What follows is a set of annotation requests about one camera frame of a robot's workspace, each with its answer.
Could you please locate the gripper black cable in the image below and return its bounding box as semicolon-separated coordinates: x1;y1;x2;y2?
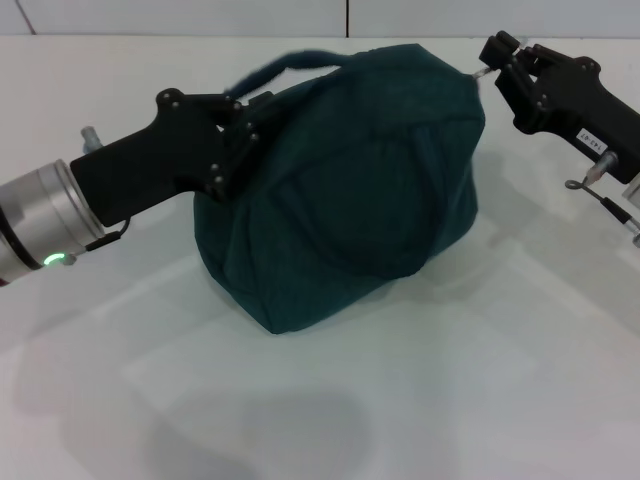
564;178;640;247
85;215;134;252

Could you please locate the dark teal insulated bag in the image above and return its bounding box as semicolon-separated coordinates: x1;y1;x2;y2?
192;42;490;337

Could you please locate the left gripper silver post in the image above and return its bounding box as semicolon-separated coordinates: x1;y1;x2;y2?
80;124;105;155

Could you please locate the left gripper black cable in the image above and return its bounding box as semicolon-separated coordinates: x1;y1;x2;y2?
85;215;134;252

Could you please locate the gripper silver post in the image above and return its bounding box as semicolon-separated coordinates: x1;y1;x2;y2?
583;151;620;185
80;124;105;155

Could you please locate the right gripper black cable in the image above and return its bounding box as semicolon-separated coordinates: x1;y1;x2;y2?
564;178;640;247

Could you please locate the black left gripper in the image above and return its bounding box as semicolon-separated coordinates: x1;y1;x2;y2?
69;87;275;227

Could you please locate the right gripper silver post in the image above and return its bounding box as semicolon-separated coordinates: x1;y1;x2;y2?
583;151;620;185

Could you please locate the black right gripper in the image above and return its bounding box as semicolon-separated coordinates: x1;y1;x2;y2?
478;29;640;185

